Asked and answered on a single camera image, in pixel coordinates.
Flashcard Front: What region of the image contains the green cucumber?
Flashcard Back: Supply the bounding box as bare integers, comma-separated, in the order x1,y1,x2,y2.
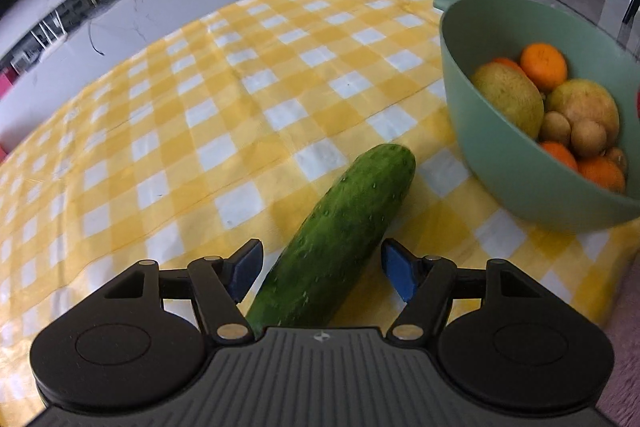
245,144,417,339

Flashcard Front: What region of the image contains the white marble media console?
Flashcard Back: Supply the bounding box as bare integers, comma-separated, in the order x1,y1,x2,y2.
0,0,361,148

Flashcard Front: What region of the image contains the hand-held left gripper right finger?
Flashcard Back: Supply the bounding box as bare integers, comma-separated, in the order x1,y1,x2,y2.
381,239,544,345

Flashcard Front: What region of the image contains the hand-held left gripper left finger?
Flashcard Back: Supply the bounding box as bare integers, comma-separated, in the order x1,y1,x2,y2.
99,238,265,345

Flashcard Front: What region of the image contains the white router with antennas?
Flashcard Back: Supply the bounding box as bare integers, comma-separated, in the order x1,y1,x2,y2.
30,14,68,50

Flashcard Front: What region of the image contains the thin black hanging cable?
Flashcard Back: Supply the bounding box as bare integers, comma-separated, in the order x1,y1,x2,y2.
87,19,106,56

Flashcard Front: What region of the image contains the yellow checkered tablecloth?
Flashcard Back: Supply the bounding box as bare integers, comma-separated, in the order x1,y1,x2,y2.
0,0,626,427

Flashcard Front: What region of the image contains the red-blushed yellow pear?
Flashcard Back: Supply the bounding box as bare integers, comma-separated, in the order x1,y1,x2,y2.
545,79,621,148

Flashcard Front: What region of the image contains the yellow-green pear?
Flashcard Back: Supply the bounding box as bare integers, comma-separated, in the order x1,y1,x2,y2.
471,62,545,140

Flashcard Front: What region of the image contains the orange mandarin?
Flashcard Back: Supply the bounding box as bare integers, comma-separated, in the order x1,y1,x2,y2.
540,141,579,172
577,156,627,194
492,58,526,75
520,43,569,90

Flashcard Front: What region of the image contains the green colander bowl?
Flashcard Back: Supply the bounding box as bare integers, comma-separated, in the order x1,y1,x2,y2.
433,0,640,235

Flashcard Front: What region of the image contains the purple fluffy cloth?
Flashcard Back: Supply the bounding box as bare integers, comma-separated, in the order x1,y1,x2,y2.
595,277,640,427

